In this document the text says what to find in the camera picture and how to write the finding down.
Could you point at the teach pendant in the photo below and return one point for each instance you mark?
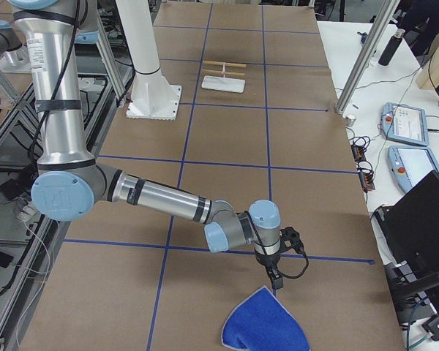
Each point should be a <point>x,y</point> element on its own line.
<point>410,164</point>
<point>404,124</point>

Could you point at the black usb hub right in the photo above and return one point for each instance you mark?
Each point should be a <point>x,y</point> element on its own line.
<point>366,178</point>

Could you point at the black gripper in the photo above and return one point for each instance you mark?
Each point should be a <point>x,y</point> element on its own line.
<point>268,260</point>

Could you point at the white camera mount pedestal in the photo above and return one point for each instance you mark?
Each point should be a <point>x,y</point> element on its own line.
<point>152,96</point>

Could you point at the small metal cylinder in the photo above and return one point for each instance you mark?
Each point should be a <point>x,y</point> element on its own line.
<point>350,120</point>

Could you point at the blue grey microfibre towel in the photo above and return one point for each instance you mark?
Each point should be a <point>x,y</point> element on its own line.
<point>261,322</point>

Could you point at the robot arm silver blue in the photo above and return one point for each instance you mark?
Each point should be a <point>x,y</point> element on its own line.
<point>70,180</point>
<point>11,46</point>

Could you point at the teach pendant far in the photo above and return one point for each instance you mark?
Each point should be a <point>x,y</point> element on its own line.
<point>404,124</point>

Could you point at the teach pendant near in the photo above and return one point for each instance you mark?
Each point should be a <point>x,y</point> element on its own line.
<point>410,164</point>

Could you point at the white wooden towel rack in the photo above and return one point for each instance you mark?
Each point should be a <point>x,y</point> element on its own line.
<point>217,77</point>

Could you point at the aluminium frame post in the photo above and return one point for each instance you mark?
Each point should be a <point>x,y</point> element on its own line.
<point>382,19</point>

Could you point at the black water bottle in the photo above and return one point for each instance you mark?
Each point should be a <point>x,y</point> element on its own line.
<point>391,47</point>

